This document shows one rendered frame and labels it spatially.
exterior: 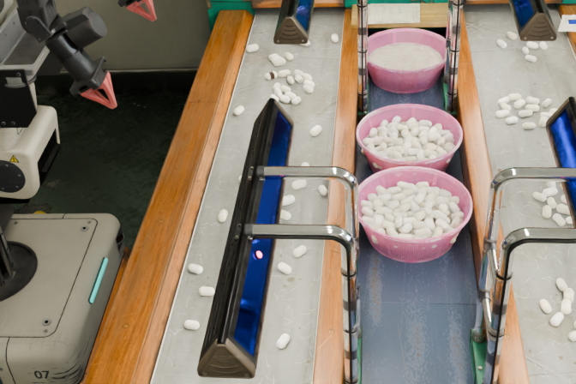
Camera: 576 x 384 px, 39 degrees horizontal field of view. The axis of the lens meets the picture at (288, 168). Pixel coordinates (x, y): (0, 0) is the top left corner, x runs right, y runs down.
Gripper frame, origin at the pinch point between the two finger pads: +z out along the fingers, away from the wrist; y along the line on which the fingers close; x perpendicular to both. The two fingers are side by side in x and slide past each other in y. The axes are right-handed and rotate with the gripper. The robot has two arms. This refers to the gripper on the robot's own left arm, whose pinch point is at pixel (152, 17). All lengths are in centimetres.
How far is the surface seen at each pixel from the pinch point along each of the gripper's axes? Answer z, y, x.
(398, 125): 53, -16, -44
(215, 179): 31.7, -37.1, -4.0
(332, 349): 43, -93, -31
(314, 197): 43, -45, -25
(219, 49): 26.3, 25.5, 0.4
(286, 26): 10.0, -25.5, -37.2
